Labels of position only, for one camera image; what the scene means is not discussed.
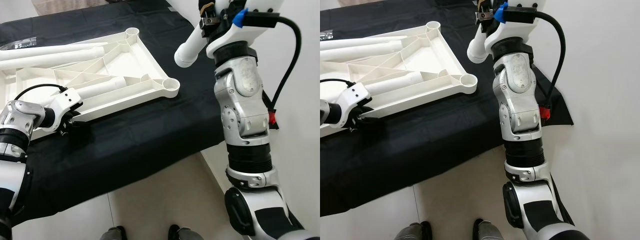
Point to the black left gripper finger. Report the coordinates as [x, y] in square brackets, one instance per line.
[83, 130]
[375, 125]

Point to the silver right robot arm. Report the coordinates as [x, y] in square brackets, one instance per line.
[240, 85]
[515, 80]

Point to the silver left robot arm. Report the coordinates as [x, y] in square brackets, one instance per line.
[20, 117]
[324, 112]

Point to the white plastic children table top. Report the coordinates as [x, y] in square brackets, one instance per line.
[125, 55]
[430, 55]

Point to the black tablecloth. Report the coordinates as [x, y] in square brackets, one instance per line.
[150, 140]
[450, 135]

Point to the beige cloth covered shelf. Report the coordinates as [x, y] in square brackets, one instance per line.
[70, 6]

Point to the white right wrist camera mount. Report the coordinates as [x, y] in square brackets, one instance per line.
[240, 37]
[515, 32]

